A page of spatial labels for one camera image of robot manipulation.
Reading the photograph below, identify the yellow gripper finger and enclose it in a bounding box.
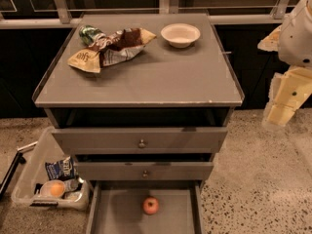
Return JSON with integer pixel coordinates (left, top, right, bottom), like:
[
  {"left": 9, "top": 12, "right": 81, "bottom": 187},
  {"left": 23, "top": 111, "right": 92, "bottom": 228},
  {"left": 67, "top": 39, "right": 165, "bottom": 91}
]
[
  {"left": 262, "top": 101, "right": 294, "bottom": 127},
  {"left": 257, "top": 26, "right": 281, "bottom": 52}
]

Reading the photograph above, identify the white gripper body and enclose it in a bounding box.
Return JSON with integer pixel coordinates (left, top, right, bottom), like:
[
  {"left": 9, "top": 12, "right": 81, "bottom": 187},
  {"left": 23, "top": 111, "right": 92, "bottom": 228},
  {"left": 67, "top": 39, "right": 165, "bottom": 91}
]
[{"left": 269, "top": 66, "right": 312, "bottom": 109}]

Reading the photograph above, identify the red apple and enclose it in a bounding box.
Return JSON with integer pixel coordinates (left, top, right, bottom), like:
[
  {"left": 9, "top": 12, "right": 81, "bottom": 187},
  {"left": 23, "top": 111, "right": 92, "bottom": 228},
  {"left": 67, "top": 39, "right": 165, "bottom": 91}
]
[{"left": 142, "top": 197, "right": 159, "bottom": 215}]

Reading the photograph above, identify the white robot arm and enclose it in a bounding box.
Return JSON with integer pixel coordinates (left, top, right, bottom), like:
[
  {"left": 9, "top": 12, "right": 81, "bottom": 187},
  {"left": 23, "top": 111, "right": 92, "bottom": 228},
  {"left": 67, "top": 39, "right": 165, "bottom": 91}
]
[{"left": 257, "top": 0, "right": 312, "bottom": 130}]

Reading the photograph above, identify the grey drawer cabinet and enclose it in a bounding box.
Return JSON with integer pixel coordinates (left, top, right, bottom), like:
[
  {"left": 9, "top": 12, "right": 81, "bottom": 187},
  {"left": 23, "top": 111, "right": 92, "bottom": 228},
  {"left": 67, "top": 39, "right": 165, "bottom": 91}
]
[{"left": 31, "top": 13, "right": 246, "bottom": 130}]

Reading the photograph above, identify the bottom grey drawer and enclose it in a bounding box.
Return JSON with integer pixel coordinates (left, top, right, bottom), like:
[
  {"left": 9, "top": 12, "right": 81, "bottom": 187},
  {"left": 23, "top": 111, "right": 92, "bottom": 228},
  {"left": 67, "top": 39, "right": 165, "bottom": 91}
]
[{"left": 86, "top": 181, "right": 204, "bottom": 234}]

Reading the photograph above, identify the grey drawer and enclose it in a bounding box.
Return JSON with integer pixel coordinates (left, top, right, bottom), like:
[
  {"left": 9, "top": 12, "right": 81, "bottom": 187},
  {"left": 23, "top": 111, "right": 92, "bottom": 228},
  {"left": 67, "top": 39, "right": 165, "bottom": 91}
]
[
  {"left": 52, "top": 127, "right": 227, "bottom": 155},
  {"left": 76, "top": 155, "right": 213, "bottom": 180},
  {"left": 86, "top": 181, "right": 204, "bottom": 234}
]

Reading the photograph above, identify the middle grey drawer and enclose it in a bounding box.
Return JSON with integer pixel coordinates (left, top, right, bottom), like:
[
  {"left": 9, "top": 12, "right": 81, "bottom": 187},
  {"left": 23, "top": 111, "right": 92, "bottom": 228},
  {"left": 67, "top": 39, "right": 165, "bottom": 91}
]
[{"left": 76, "top": 155, "right": 213, "bottom": 180}]

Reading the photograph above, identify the top grey drawer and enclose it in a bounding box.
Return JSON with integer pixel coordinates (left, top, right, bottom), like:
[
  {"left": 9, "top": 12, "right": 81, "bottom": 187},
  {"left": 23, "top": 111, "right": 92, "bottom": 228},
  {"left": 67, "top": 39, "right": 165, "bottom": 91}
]
[{"left": 52, "top": 127, "right": 227, "bottom": 155}]

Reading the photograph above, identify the white paper bowl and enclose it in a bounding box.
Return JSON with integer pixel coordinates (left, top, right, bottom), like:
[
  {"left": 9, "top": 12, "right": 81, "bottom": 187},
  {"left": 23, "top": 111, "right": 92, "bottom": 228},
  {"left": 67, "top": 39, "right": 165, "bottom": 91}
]
[{"left": 161, "top": 23, "right": 201, "bottom": 49}]

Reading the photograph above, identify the brown chip bag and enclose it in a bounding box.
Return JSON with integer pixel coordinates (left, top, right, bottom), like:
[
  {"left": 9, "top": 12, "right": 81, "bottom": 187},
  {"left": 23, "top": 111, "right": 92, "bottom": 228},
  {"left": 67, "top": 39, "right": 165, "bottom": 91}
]
[{"left": 67, "top": 28, "right": 156, "bottom": 73}]

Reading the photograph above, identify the green soda can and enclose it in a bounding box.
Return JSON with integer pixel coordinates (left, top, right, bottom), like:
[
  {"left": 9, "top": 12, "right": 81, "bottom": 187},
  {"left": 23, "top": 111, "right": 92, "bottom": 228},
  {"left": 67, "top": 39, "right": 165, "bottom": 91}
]
[{"left": 79, "top": 25, "right": 105, "bottom": 46}]

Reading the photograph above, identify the blue snack bag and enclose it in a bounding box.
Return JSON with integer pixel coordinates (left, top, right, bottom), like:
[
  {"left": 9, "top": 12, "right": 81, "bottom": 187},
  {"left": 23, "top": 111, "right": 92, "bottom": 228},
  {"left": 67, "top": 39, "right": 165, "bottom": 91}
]
[{"left": 45, "top": 156, "right": 76, "bottom": 181}]

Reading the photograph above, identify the cup with orange content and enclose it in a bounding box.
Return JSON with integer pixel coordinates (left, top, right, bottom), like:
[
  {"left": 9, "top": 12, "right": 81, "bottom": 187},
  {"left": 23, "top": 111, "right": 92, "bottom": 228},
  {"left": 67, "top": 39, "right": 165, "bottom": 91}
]
[{"left": 40, "top": 180, "right": 65, "bottom": 198}]

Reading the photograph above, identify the clear plastic bin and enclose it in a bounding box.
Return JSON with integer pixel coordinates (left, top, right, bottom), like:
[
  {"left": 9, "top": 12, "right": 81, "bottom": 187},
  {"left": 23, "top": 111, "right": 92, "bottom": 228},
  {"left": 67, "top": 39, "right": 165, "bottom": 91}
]
[{"left": 11, "top": 127, "right": 90, "bottom": 211}]

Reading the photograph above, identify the metal railing frame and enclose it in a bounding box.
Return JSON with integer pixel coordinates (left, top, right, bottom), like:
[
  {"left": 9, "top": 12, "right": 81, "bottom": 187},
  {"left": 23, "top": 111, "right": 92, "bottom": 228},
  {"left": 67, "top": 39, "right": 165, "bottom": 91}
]
[{"left": 0, "top": 0, "right": 299, "bottom": 29}]

